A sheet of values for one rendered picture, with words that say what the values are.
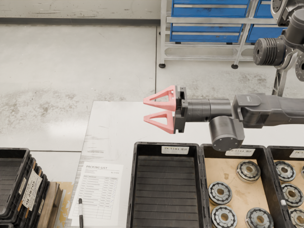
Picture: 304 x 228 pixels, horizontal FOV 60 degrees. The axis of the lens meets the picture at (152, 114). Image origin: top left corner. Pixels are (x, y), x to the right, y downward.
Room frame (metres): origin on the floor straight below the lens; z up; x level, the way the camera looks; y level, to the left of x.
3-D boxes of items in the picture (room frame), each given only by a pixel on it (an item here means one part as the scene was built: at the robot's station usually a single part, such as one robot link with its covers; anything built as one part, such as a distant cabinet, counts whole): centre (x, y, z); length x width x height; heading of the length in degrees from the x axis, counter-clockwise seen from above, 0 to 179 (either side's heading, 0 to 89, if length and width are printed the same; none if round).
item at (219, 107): (0.41, -0.16, 1.45); 0.07 x 0.07 x 0.06; 0
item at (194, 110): (0.42, -0.10, 1.45); 0.07 x 0.07 x 0.10; 0
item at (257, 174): (0.58, -0.44, 0.86); 0.10 x 0.10 x 0.01
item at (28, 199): (0.69, 0.74, 0.41); 0.31 x 0.02 x 0.16; 179
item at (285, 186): (0.46, -0.59, 0.86); 0.10 x 0.10 x 0.01
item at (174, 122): (0.42, -0.03, 1.44); 0.09 x 0.07 x 0.07; 90
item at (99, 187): (0.54, 0.27, 0.70); 0.33 x 0.23 x 0.01; 179
